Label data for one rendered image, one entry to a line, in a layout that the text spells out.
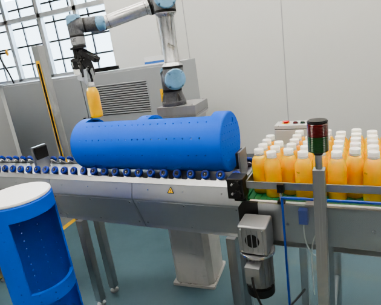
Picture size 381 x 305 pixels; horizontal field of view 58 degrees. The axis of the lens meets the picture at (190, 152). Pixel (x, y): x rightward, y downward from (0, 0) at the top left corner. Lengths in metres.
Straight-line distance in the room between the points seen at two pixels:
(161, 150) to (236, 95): 2.87
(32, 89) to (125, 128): 2.54
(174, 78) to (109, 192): 0.71
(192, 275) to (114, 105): 1.90
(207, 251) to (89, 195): 0.84
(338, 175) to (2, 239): 1.34
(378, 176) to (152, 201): 1.02
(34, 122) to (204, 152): 3.01
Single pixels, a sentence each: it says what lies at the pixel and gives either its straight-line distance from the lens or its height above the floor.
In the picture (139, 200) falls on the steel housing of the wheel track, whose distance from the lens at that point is 1.83.
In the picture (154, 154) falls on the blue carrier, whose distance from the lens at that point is 1.66.
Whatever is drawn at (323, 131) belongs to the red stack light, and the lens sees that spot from 1.13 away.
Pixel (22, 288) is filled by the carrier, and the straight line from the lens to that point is 1.73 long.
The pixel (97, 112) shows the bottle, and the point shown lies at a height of 1.27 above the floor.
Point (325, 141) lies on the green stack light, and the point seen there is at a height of 1.19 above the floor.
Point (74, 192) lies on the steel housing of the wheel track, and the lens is 2.10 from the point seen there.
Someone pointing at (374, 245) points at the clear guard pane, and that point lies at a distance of 1.40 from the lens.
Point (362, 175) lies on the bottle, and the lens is 1.43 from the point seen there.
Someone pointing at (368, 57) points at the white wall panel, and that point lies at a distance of 4.30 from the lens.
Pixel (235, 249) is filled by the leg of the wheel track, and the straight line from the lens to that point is 1.76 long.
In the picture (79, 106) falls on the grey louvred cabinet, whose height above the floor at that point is 1.13.
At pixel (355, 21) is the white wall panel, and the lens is 4.27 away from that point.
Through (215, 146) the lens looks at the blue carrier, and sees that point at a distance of 1.50.
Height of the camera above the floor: 1.51
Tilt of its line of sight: 16 degrees down
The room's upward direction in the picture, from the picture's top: 8 degrees counter-clockwise
